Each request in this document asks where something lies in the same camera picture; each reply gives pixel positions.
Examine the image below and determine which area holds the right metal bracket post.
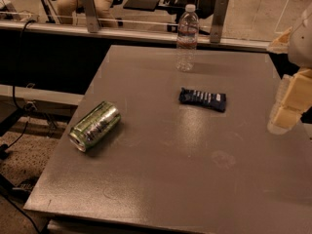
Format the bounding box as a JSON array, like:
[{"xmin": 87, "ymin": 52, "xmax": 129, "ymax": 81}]
[{"xmin": 210, "ymin": 0, "xmax": 229, "ymax": 44}]

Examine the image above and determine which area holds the person in beige trousers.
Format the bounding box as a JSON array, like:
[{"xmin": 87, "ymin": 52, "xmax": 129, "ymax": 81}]
[{"xmin": 58, "ymin": 0, "xmax": 118, "ymax": 28}]

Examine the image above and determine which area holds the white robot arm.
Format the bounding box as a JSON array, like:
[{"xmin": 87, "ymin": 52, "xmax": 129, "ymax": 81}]
[{"xmin": 267, "ymin": 4, "xmax": 312, "ymax": 135}]

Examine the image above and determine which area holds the grey metal rail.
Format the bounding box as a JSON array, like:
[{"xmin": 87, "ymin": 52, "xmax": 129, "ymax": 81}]
[{"xmin": 0, "ymin": 19, "xmax": 271, "ymax": 53}]

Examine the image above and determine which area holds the green soda can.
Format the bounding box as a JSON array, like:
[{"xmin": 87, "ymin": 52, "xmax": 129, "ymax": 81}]
[{"xmin": 68, "ymin": 101, "xmax": 121, "ymax": 152}]

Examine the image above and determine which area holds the clear plastic water bottle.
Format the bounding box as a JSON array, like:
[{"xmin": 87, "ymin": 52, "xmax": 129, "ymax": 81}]
[{"xmin": 176, "ymin": 4, "xmax": 199, "ymax": 72}]

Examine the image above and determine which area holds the metal bracket post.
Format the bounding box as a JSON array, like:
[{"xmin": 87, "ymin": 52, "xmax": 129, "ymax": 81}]
[
  {"xmin": 210, "ymin": 0, "xmax": 229, "ymax": 44},
  {"xmin": 81, "ymin": 0, "xmax": 100, "ymax": 33}
]

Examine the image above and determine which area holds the dark blue rxbar wrapper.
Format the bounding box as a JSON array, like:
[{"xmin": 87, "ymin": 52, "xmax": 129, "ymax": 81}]
[{"xmin": 178, "ymin": 88, "xmax": 226, "ymax": 112}]

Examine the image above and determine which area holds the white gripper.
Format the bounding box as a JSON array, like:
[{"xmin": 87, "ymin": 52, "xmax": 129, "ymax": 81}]
[{"xmin": 267, "ymin": 67, "xmax": 312, "ymax": 135}]

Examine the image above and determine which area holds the dark desk in background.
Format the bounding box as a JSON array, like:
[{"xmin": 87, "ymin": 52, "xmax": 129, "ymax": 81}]
[{"xmin": 123, "ymin": 0, "xmax": 221, "ymax": 32}]

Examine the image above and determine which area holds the black cable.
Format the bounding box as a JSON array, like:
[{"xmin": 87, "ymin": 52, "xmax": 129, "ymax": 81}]
[{"xmin": 0, "ymin": 19, "xmax": 36, "ymax": 161}]

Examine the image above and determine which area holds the left metal bracket post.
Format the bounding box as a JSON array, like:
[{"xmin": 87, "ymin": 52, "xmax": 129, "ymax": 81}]
[{"xmin": 81, "ymin": 0, "xmax": 100, "ymax": 33}]

